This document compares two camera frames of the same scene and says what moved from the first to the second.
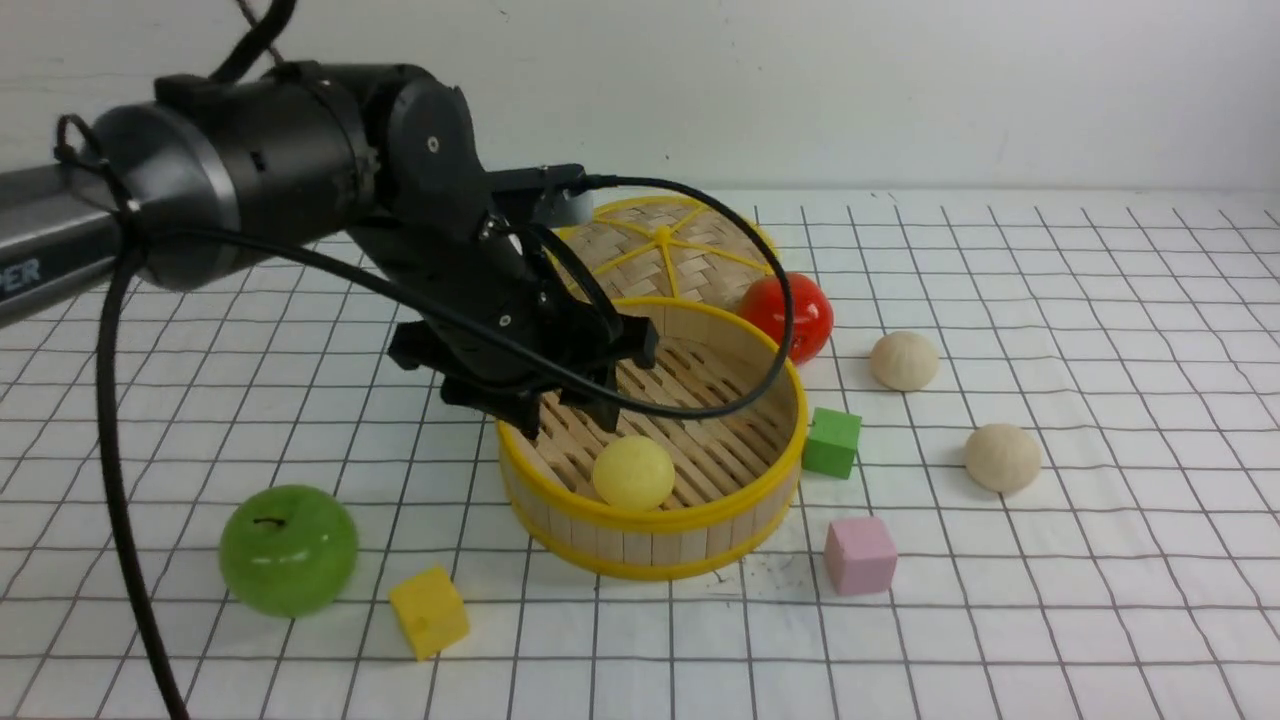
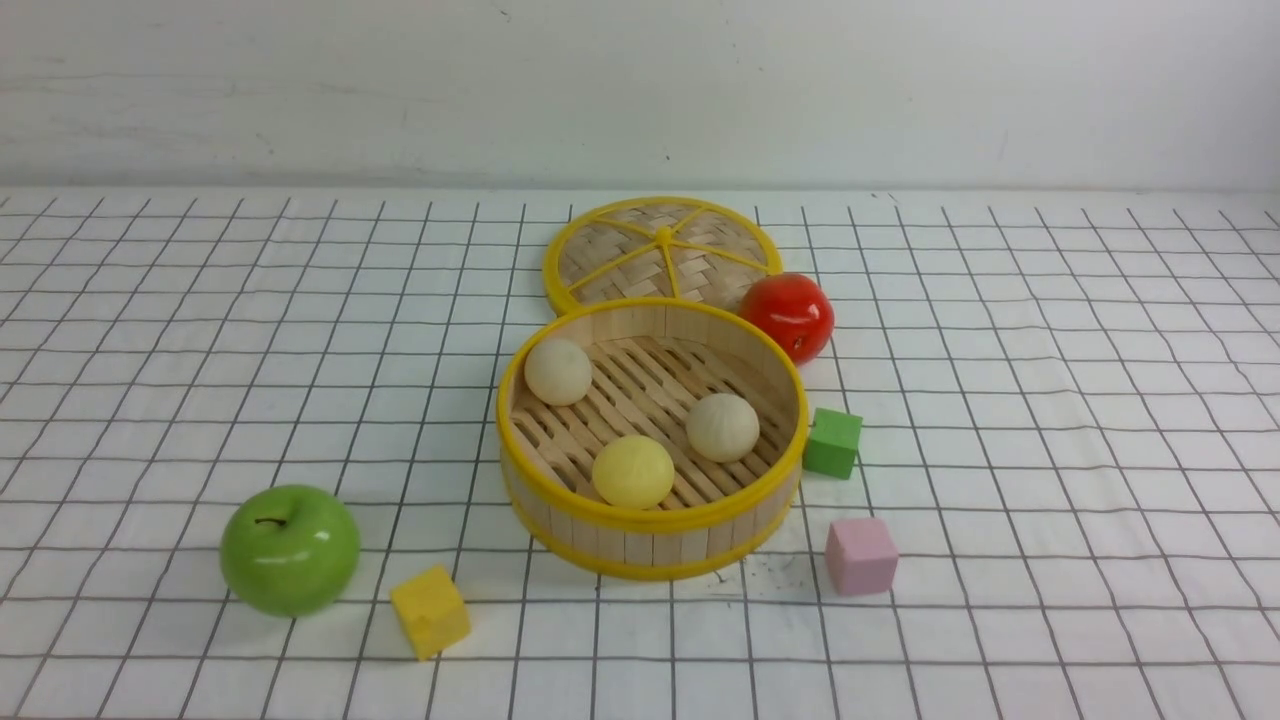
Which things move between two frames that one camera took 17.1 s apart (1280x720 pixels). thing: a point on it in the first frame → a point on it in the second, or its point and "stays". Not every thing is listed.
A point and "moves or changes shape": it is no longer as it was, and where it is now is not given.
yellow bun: x=634 y=473 stays
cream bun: x=1004 y=457 → x=723 y=427
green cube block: x=832 y=442 stays
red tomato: x=762 y=301 stays
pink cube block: x=860 y=555 stays
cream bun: x=905 y=361 moves or changes shape
